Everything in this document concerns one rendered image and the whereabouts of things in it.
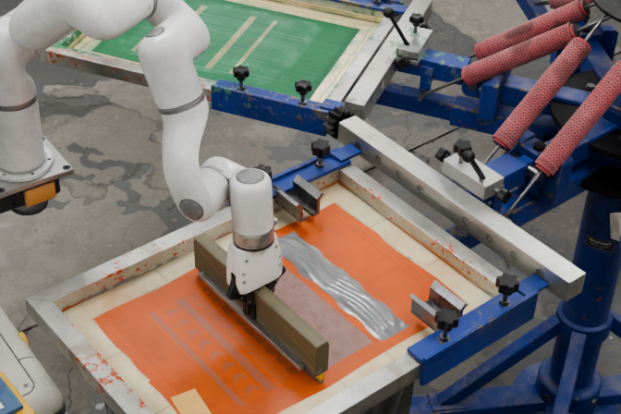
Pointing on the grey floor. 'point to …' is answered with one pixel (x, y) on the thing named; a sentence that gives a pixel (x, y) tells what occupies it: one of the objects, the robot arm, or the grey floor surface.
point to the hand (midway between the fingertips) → (257, 303)
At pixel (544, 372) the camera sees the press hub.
